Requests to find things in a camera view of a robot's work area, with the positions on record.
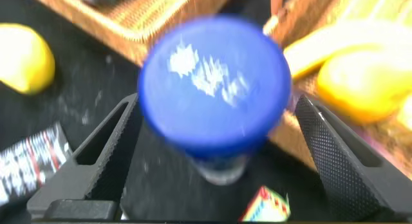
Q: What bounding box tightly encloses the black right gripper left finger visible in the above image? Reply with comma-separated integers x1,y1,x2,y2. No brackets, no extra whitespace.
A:
27,93,144,218

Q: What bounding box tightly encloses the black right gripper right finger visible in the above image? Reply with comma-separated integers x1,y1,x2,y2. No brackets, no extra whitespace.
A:
294,94,412,221

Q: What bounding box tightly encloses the red green candy pack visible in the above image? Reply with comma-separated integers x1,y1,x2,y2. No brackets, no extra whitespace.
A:
239,185,292,222

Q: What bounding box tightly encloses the white bottle with blue cap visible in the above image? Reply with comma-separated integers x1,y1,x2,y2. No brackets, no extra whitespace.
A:
137,16,293,186

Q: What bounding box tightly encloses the black table cloth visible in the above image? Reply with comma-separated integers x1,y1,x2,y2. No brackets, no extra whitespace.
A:
0,0,412,224

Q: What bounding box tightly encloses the yellow pear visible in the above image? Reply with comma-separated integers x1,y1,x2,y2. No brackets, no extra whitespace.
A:
317,45,412,125

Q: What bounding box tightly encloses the black cosmetic tube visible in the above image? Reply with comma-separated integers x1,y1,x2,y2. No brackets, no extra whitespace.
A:
0,122,73,207

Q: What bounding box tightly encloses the yellow banana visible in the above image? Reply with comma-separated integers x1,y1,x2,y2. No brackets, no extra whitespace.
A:
283,19,412,82

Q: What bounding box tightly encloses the yellow lemon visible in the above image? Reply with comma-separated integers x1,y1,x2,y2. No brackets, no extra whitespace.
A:
0,23,56,95

